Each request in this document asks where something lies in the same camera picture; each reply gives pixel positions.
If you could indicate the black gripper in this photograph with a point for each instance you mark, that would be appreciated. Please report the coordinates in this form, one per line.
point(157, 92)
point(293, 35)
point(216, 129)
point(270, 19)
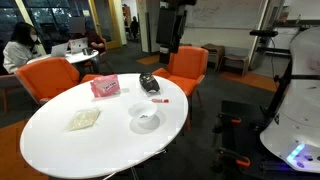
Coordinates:
point(165, 26)

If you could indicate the white bowl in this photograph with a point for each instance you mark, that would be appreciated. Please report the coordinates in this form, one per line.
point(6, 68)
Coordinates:
point(142, 111)

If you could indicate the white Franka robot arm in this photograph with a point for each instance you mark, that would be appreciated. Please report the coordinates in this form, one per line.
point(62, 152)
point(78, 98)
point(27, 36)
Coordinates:
point(300, 110)

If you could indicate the orange armchair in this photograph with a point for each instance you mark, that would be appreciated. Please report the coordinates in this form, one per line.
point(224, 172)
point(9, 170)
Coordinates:
point(46, 78)
point(187, 66)

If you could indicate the black snack bag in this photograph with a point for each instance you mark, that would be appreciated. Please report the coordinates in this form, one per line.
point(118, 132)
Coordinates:
point(149, 82)

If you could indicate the person standing in hallway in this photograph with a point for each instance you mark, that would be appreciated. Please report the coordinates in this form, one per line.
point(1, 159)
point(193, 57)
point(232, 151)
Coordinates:
point(134, 26)

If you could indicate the red marker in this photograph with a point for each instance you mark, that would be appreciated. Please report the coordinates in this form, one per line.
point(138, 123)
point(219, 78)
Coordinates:
point(160, 100)

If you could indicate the wooden stool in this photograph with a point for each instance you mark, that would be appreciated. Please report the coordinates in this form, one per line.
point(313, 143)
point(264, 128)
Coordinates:
point(235, 62)
point(213, 53)

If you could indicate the pink snack packet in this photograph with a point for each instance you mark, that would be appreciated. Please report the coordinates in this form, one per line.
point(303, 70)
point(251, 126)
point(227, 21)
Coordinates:
point(105, 86)

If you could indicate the person in dark red top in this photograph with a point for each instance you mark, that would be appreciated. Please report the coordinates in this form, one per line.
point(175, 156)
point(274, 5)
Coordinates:
point(95, 41)

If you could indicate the small black object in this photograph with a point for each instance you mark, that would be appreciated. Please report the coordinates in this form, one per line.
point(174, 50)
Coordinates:
point(87, 51)

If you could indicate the silver laptop with apple logo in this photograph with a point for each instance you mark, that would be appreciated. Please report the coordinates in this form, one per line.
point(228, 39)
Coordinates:
point(78, 45)

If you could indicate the small round white table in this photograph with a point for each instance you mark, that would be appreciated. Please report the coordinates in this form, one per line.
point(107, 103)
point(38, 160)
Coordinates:
point(75, 57)

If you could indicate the orange black clamp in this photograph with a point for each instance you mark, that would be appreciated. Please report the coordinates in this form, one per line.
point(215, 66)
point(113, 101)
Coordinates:
point(238, 160)
point(231, 119)

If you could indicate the clear bag of white pieces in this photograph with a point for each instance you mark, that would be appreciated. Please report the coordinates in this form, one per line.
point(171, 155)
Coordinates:
point(82, 119)

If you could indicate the person with face mask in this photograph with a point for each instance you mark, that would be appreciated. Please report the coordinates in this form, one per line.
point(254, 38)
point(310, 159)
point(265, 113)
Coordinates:
point(16, 50)

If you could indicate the brown wooden chair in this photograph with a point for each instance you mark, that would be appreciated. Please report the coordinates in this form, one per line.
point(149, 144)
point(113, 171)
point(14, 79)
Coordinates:
point(6, 86)

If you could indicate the wall whiteboard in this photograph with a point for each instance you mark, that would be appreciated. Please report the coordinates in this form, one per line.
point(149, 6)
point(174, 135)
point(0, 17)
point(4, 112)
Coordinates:
point(226, 13)

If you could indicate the black camera bar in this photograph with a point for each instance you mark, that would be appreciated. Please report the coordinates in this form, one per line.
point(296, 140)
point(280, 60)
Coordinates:
point(263, 33)

